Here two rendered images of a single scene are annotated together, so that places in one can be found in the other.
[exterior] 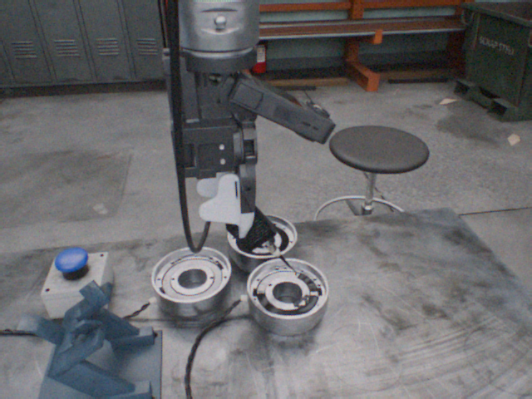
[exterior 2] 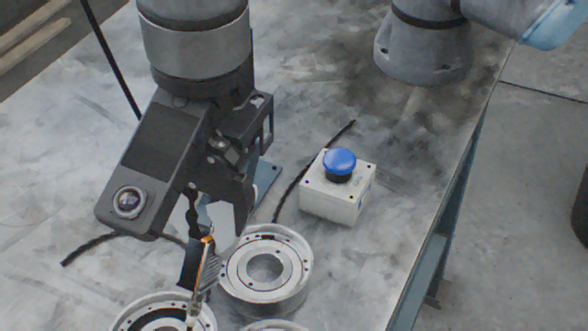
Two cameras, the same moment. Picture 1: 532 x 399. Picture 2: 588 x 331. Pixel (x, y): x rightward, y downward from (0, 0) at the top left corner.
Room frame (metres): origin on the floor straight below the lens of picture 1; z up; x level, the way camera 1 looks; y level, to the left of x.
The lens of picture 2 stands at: (0.68, -0.27, 1.43)
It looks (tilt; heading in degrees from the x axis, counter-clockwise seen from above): 44 degrees down; 124
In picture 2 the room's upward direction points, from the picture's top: 1 degrees clockwise
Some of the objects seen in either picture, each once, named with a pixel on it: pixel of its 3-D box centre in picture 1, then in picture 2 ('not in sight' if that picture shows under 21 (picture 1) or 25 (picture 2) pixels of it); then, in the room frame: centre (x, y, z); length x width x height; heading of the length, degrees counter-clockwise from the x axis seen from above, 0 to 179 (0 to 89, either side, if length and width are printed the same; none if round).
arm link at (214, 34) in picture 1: (217, 24); (192, 28); (0.38, 0.04, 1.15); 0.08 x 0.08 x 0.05
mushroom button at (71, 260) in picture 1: (75, 268); (338, 171); (0.39, 0.25, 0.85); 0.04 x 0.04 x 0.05
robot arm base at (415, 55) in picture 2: not in sight; (427, 28); (0.34, 0.58, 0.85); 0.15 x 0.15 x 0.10
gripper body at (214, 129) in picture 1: (214, 111); (209, 111); (0.38, 0.05, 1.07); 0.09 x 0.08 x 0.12; 101
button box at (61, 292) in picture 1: (76, 283); (339, 183); (0.39, 0.25, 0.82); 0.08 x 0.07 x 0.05; 99
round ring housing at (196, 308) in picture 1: (193, 283); (265, 272); (0.40, 0.10, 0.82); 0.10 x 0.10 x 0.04
